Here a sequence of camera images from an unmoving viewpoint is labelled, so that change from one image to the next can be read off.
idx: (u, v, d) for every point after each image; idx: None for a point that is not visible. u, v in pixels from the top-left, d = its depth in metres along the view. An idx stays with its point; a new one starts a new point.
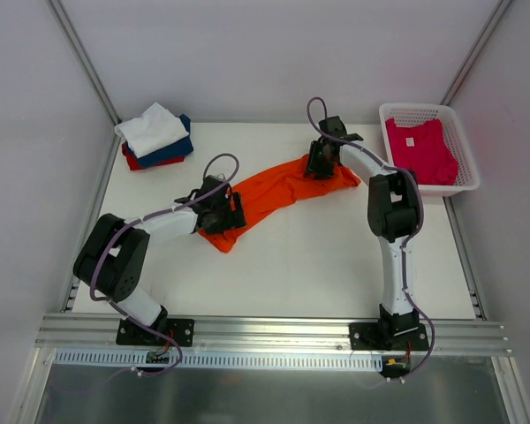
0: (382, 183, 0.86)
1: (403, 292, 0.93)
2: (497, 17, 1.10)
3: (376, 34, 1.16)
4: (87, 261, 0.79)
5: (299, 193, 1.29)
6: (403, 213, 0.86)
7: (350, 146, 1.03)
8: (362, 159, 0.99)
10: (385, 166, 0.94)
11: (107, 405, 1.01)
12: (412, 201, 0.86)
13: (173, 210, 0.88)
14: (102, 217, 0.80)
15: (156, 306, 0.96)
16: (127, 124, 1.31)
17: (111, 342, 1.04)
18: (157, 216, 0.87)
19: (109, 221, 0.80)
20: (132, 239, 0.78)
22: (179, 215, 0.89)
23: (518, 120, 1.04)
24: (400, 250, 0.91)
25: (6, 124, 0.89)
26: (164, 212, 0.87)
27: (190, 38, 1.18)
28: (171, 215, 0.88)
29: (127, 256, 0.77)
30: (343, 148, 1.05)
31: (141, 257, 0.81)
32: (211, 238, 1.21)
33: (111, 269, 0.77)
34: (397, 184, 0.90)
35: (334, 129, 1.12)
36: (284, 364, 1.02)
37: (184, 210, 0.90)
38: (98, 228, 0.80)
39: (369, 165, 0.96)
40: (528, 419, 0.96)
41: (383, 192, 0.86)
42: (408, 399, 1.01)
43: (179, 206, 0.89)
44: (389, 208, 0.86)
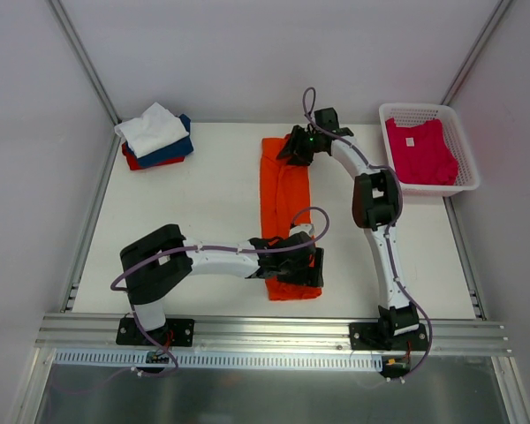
0: (366, 182, 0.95)
1: (396, 283, 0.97)
2: (497, 17, 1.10)
3: (376, 34, 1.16)
4: (132, 253, 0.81)
5: (300, 185, 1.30)
6: (383, 208, 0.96)
7: (341, 140, 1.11)
8: (349, 154, 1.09)
10: (370, 165, 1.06)
11: (107, 404, 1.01)
12: (392, 199, 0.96)
13: (238, 251, 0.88)
14: (169, 226, 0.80)
15: (162, 316, 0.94)
16: (127, 124, 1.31)
17: (110, 342, 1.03)
18: (219, 250, 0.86)
19: (170, 234, 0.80)
20: (175, 265, 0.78)
22: (239, 259, 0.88)
23: (518, 121, 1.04)
24: (385, 238, 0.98)
25: (5, 123, 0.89)
26: (228, 251, 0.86)
27: (191, 37, 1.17)
28: (234, 254, 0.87)
29: (160, 278, 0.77)
30: (334, 141, 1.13)
31: (170, 286, 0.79)
32: (299, 293, 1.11)
33: (142, 278, 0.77)
34: (380, 182, 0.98)
35: (328, 121, 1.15)
36: (284, 364, 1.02)
37: (245, 256, 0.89)
38: (158, 233, 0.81)
39: (355, 162, 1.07)
40: (528, 419, 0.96)
41: (368, 190, 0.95)
42: (407, 399, 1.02)
43: (246, 251, 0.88)
44: (371, 205, 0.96)
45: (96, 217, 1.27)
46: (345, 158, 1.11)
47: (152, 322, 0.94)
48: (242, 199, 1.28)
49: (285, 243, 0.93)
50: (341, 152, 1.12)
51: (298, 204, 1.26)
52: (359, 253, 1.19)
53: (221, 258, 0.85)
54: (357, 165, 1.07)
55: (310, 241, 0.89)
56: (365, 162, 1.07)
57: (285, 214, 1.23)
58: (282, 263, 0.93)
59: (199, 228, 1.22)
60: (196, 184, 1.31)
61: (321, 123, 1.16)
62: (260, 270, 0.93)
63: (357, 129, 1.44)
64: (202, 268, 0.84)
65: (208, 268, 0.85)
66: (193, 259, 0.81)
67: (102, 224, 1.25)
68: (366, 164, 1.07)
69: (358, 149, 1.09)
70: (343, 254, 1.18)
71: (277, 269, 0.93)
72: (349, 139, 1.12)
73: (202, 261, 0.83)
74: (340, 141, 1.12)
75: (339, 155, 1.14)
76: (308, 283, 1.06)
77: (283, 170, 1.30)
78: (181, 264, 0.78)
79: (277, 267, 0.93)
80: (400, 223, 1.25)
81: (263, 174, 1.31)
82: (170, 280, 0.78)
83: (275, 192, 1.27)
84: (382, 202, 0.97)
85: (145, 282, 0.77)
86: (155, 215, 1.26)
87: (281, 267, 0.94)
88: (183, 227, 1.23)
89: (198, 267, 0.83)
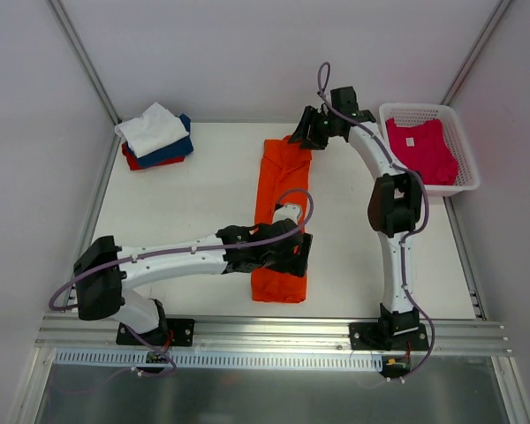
0: (389, 185, 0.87)
1: (403, 291, 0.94)
2: (497, 17, 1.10)
3: (376, 34, 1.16)
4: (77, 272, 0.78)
5: (300, 185, 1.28)
6: (402, 214, 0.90)
7: (361, 127, 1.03)
8: (368, 144, 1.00)
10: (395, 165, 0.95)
11: (107, 403, 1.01)
12: (414, 203, 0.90)
13: (193, 250, 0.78)
14: (102, 238, 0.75)
15: (156, 318, 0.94)
16: (127, 124, 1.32)
17: (110, 342, 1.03)
18: (165, 255, 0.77)
19: (104, 247, 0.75)
20: (107, 283, 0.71)
22: (197, 258, 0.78)
23: (518, 120, 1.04)
24: (400, 246, 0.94)
25: (4, 122, 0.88)
26: (181, 251, 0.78)
27: (191, 37, 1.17)
28: (189, 254, 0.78)
29: (94, 299, 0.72)
30: (353, 128, 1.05)
31: (112, 304, 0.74)
32: (282, 296, 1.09)
33: (82, 298, 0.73)
34: (403, 184, 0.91)
35: (346, 102, 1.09)
36: (284, 364, 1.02)
37: (206, 254, 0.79)
38: (92, 247, 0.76)
39: (378, 159, 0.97)
40: (528, 419, 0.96)
41: (390, 193, 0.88)
42: (408, 399, 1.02)
43: (200, 247, 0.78)
44: (390, 208, 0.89)
45: (96, 217, 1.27)
46: (365, 149, 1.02)
47: (146, 325, 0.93)
48: (242, 199, 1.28)
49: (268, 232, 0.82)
50: (360, 142, 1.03)
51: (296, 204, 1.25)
52: (358, 252, 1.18)
53: (167, 263, 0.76)
54: (377, 162, 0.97)
55: (294, 230, 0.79)
56: (389, 160, 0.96)
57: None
58: (262, 256, 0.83)
59: (199, 229, 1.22)
60: (196, 185, 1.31)
61: (338, 102, 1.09)
62: (238, 261, 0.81)
63: None
64: (149, 276, 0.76)
65: (157, 275, 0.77)
66: (126, 271, 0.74)
67: (102, 224, 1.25)
68: (389, 162, 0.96)
69: (378, 141, 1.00)
70: (343, 253, 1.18)
71: (256, 262, 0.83)
72: (371, 128, 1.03)
73: (143, 270, 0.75)
74: (362, 130, 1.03)
75: (358, 144, 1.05)
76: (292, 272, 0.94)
77: (283, 170, 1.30)
78: (112, 281, 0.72)
79: (258, 260, 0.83)
80: None
81: (263, 175, 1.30)
82: (108, 299, 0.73)
83: (274, 193, 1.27)
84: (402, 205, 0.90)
85: (83, 301, 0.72)
86: (155, 215, 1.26)
87: (261, 261, 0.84)
88: (183, 227, 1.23)
89: (140, 277, 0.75)
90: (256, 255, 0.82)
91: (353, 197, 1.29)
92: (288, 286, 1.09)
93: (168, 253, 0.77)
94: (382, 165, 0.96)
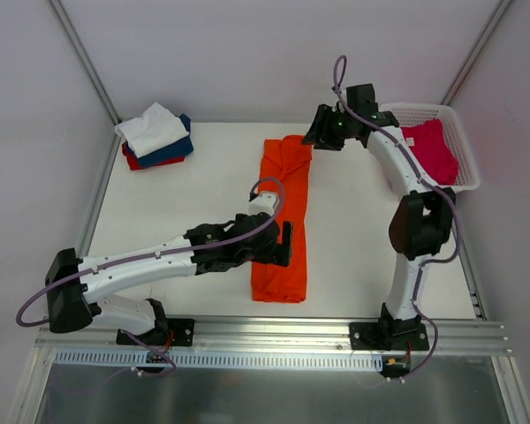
0: (417, 202, 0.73)
1: (410, 303, 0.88)
2: (496, 18, 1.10)
3: (376, 34, 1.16)
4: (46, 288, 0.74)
5: (300, 185, 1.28)
6: (428, 235, 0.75)
7: (383, 133, 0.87)
8: (391, 154, 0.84)
10: (423, 180, 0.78)
11: (107, 404, 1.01)
12: (444, 224, 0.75)
13: (157, 254, 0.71)
14: (63, 251, 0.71)
15: (150, 319, 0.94)
16: (127, 124, 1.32)
17: (111, 342, 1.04)
18: (128, 264, 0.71)
19: (65, 260, 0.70)
20: (68, 297, 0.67)
22: (163, 262, 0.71)
23: (518, 120, 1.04)
24: (419, 268, 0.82)
25: (5, 123, 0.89)
26: (144, 257, 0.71)
27: (191, 37, 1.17)
28: (154, 261, 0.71)
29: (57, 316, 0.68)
30: (374, 133, 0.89)
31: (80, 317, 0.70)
32: (281, 296, 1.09)
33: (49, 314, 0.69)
34: (430, 200, 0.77)
35: (365, 102, 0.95)
36: (284, 364, 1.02)
37: (171, 258, 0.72)
38: (56, 260, 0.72)
39: (404, 173, 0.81)
40: (528, 419, 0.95)
41: (419, 211, 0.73)
42: (407, 398, 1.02)
43: (165, 252, 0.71)
44: (416, 230, 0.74)
45: (96, 217, 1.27)
46: (387, 159, 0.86)
47: (140, 327, 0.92)
48: (242, 199, 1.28)
49: (240, 227, 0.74)
50: (382, 151, 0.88)
51: (296, 204, 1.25)
52: (359, 252, 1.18)
53: (130, 271, 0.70)
54: (404, 175, 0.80)
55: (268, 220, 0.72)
56: (417, 174, 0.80)
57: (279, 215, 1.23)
58: (236, 254, 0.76)
59: None
60: (196, 185, 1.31)
61: (356, 102, 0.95)
62: (209, 262, 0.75)
63: None
64: (114, 287, 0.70)
65: (122, 285, 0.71)
66: (87, 284, 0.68)
67: (102, 224, 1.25)
68: (418, 177, 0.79)
69: (405, 150, 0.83)
70: (343, 254, 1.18)
71: (231, 261, 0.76)
72: (396, 136, 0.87)
73: (105, 282, 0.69)
74: (385, 136, 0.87)
75: (378, 153, 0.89)
76: (275, 261, 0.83)
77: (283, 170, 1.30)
78: (72, 295, 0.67)
79: (230, 258, 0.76)
80: None
81: (263, 175, 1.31)
82: (72, 313, 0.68)
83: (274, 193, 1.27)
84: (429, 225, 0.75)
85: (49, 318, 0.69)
86: (155, 215, 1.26)
87: (235, 259, 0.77)
88: (183, 227, 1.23)
89: (103, 290, 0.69)
90: (229, 255, 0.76)
91: (353, 197, 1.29)
92: (288, 286, 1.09)
93: (131, 261, 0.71)
94: (408, 179, 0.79)
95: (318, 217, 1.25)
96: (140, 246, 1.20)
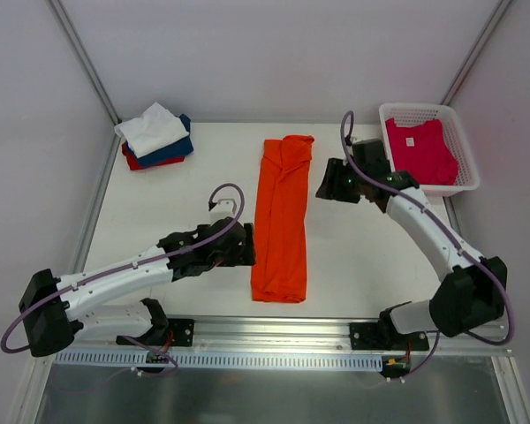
0: (464, 283, 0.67)
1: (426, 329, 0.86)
2: (496, 18, 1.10)
3: (376, 34, 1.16)
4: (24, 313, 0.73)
5: (300, 185, 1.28)
6: (482, 314, 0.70)
7: (406, 198, 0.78)
8: (419, 222, 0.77)
10: (464, 252, 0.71)
11: (108, 403, 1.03)
12: (495, 301, 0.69)
13: (134, 264, 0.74)
14: (38, 274, 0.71)
15: (147, 320, 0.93)
16: (127, 124, 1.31)
17: (110, 342, 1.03)
18: (106, 276, 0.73)
19: (42, 282, 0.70)
20: (49, 319, 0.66)
22: (141, 271, 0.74)
23: (518, 120, 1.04)
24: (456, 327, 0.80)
25: (5, 122, 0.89)
26: (122, 268, 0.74)
27: (191, 37, 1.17)
28: (132, 270, 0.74)
29: (40, 340, 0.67)
30: (394, 199, 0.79)
31: (64, 339, 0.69)
32: (281, 297, 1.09)
33: (31, 339, 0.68)
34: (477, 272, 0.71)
35: (375, 159, 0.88)
36: (284, 364, 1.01)
37: (148, 266, 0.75)
38: (31, 283, 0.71)
39: (439, 244, 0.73)
40: (529, 420, 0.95)
41: (465, 293, 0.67)
42: (407, 398, 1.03)
43: (142, 261, 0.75)
44: (465, 312, 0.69)
45: (96, 217, 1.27)
46: (415, 227, 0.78)
47: (139, 328, 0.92)
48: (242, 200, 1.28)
49: (208, 232, 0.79)
50: (405, 217, 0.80)
51: (296, 204, 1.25)
52: (359, 252, 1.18)
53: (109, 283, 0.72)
54: (440, 246, 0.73)
55: (234, 221, 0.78)
56: (456, 245, 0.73)
57: (279, 215, 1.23)
58: (208, 257, 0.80)
59: None
60: (196, 185, 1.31)
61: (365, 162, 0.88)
62: (184, 267, 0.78)
63: (357, 129, 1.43)
64: (95, 300, 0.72)
65: (102, 298, 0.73)
66: (69, 302, 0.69)
67: (102, 224, 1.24)
68: (457, 249, 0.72)
69: (434, 217, 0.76)
70: (343, 254, 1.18)
71: (204, 264, 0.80)
72: (420, 200, 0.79)
73: (86, 298, 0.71)
74: (407, 200, 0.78)
75: (402, 218, 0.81)
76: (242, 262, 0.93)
77: (283, 170, 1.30)
78: (54, 316, 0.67)
79: (204, 261, 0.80)
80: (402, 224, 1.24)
81: (263, 175, 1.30)
82: (56, 334, 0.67)
83: (274, 193, 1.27)
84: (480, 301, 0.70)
85: (31, 345, 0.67)
86: (156, 215, 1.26)
87: (208, 261, 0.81)
88: (183, 227, 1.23)
89: (87, 304, 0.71)
90: (200, 259, 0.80)
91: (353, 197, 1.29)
92: (288, 286, 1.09)
93: (109, 273, 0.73)
94: (447, 253, 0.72)
95: (318, 217, 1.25)
96: (140, 246, 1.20)
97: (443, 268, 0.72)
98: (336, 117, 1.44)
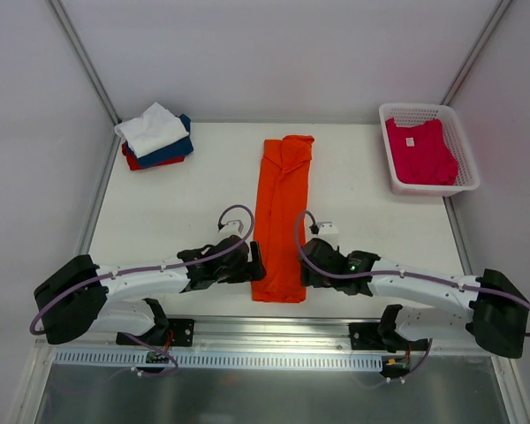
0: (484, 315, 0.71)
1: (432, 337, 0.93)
2: (497, 17, 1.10)
3: (376, 34, 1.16)
4: (45, 293, 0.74)
5: (300, 185, 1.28)
6: (516, 321, 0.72)
7: (377, 276, 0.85)
8: (409, 286, 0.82)
10: (465, 286, 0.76)
11: (107, 404, 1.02)
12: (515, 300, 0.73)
13: (162, 268, 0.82)
14: (78, 257, 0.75)
15: (150, 318, 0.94)
16: (127, 124, 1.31)
17: (111, 342, 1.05)
18: (140, 271, 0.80)
19: (81, 265, 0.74)
20: (87, 298, 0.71)
22: (166, 275, 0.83)
23: (518, 120, 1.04)
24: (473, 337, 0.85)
25: (5, 123, 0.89)
26: (151, 268, 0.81)
27: (190, 37, 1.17)
28: (159, 272, 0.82)
29: (71, 315, 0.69)
30: (371, 282, 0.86)
31: (89, 320, 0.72)
32: (282, 296, 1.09)
33: (56, 317, 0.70)
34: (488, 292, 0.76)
35: (328, 256, 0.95)
36: (284, 364, 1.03)
37: (173, 270, 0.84)
38: (68, 264, 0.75)
39: (441, 293, 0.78)
40: (528, 419, 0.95)
41: (492, 321, 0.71)
42: (407, 398, 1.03)
43: (170, 265, 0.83)
44: (508, 328, 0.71)
45: (96, 217, 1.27)
46: (409, 292, 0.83)
47: (141, 327, 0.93)
48: (242, 200, 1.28)
49: (218, 247, 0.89)
50: (396, 289, 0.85)
51: (296, 204, 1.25)
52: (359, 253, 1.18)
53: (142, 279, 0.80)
54: (442, 294, 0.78)
55: (242, 240, 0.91)
56: (454, 285, 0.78)
57: (279, 215, 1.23)
58: (215, 271, 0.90)
59: (199, 229, 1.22)
60: (196, 185, 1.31)
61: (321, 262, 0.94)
62: (193, 281, 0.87)
63: (357, 128, 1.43)
64: (124, 293, 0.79)
65: (129, 293, 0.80)
66: (108, 288, 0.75)
67: (102, 224, 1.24)
68: (458, 287, 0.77)
69: (416, 276, 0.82)
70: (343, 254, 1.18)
71: (211, 278, 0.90)
72: (392, 268, 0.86)
73: (121, 287, 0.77)
74: (384, 276, 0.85)
75: (392, 292, 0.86)
76: (251, 277, 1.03)
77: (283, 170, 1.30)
78: (93, 297, 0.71)
79: (212, 275, 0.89)
80: (403, 223, 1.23)
81: (262, 176, 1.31)
82: (84, 317, 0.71)
83: (274, 193, 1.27)
84: (509, 312, 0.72)
85: (56, 321, 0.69)
86: (155, 215, 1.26)
87: (215, 276, 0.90)
88: (183, 227, 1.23)
89: (118, 294, 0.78)
90: (208, 272, 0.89)
91: (352, 197, 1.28)
92: (288, 285, 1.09)
93: (142, 270, 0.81)
94: (453, 297, 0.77)
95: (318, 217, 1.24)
96: (140, 246, 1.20)
97: (461, 309, 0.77)
98: (336, 117, 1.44)
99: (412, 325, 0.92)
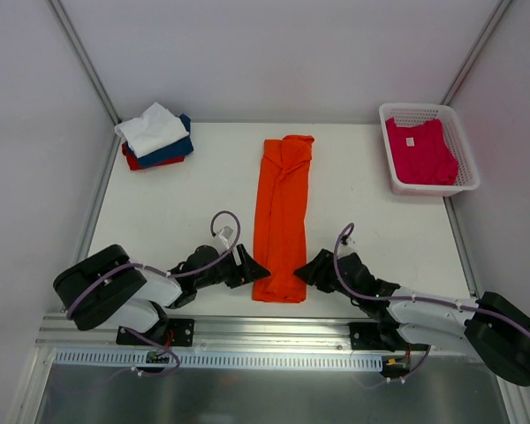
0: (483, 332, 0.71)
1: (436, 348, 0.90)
2: (497, 17, 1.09)
3: (375, 34, 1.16)
4: (76, 276, 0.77)
5: (300, 185, 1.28)
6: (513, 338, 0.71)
7: (398, 300, 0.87)
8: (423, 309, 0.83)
10: (462, 306, 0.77)
11: (106, 405, 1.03)
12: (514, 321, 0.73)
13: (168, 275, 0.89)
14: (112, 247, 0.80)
15: (154, 313, 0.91)
16: (127, 124, 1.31)
17: (110, 342, 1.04)
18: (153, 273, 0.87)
19: (116, 253, 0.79)
20: (128, 279, 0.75)
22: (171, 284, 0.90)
23: (518, 120, 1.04)
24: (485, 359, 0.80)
25: (4, 122, 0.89)
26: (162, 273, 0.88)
27: (189, 36, 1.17)
28: (165, 278, 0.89)
29: (116, 291, 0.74)
30: (389, 306, 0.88)
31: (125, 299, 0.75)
32: (283, 296, 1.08)
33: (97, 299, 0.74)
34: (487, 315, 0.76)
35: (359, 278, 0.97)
36: (284, 364, 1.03)
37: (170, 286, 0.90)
38: (102, 252, 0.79)
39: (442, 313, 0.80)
40: (528, 419, 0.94)
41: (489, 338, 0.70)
42: (406, 398, 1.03)
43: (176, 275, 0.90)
44: (513, 351, 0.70)
45: (96, 217, 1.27)
46: (423, 316, 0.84)
47: (145, 321, 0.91)
48: (242, 199, 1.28)
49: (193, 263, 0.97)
50: (411, 314, 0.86)
51: (296, 204, 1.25)
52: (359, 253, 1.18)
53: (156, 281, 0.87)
54: (443, 314, 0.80)
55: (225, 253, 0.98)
56: (452, 306, 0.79)
57: (279, 215, 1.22)
58: (193, 288, 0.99)
59: (199, 229, 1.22)
60: (196, 185, 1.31)
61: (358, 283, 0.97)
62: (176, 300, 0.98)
63: (357, 128, 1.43)
64: None
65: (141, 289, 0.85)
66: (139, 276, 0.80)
67: (102, 224, 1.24)
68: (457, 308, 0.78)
69: (426, 300, 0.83)
70: None
71: (190, 293, 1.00)
72: (406, 294, 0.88)
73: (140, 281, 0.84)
74: (399, 301, 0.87)
75: (411, 320, 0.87)
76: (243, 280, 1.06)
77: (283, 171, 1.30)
78: (133, 278, 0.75)
79: (189, 290, 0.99)
80: (403, 223, 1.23)
81: (262, 176, 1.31)
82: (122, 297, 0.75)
83: (273, 193, 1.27)
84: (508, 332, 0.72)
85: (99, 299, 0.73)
86: (155, 215, 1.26)
87: (193, 291, 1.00)
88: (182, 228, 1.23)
89: None
90: (187, 288, 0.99)
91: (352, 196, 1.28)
92: (288, 286, 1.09)
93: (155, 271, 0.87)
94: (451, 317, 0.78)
95: (318, 217, 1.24)
96: (140, 246, 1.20)
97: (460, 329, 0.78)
98: (336, 117, 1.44)
99: (417, 328, 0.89)
